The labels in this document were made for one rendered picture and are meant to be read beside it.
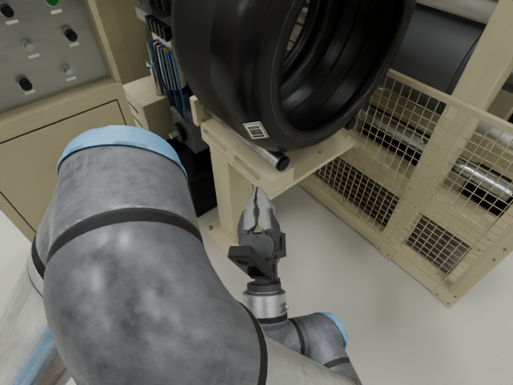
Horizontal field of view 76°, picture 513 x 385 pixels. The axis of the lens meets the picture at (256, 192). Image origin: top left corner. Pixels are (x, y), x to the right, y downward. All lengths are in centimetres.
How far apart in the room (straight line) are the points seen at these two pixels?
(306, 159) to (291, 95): 22
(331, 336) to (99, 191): 60
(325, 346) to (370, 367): 89
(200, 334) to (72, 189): 15
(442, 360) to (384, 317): 27
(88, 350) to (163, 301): 5
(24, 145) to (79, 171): 104
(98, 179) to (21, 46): 101
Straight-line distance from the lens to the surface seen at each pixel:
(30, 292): 38
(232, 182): 142
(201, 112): 109
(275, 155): 89
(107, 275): 22
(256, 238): 67
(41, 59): 128
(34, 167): 138
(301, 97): 111
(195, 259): 24
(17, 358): 45
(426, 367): 171
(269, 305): 67
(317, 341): 75
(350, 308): 169
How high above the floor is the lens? 151
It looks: 48 degrees down
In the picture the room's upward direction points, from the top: straight up
